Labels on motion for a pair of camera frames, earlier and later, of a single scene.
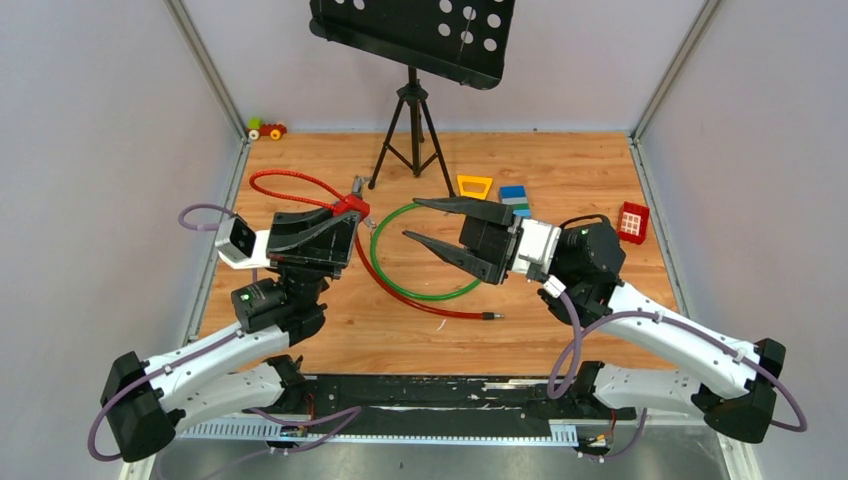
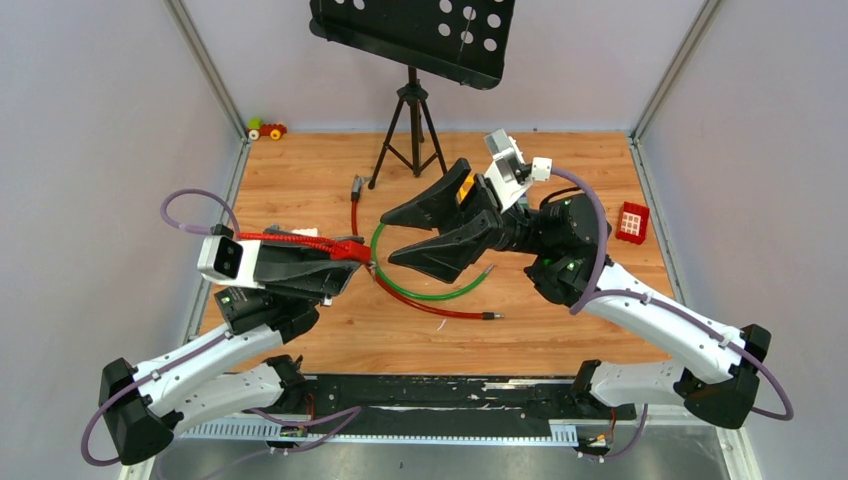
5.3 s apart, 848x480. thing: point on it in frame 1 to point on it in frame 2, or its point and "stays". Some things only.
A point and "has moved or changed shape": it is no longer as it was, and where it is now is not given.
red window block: [633, 222] stays
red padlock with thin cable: [350, 205] has moved or changed shape
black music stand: [465, 41] stays
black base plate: [439, 405] stays
